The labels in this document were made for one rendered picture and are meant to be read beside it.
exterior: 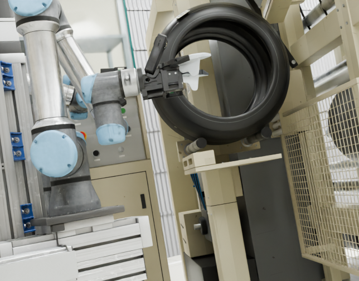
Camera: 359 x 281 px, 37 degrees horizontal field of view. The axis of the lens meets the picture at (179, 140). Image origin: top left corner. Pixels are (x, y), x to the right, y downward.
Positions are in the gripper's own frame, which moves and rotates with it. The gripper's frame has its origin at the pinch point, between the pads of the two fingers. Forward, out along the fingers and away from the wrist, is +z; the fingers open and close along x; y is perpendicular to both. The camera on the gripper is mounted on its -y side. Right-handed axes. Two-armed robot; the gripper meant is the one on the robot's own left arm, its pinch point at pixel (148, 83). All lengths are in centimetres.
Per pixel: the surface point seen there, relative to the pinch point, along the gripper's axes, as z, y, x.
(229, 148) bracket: 39, -28, 25
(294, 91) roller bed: 72, -2, 21
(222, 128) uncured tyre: 28.4, -22.1, -12.3
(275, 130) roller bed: 66, -19, 40
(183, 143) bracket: 17.0, -24.0, 25.4
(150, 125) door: 25, 23, 348
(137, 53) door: 16, 102, 348
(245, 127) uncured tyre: 37.8, -22.1, -11.9
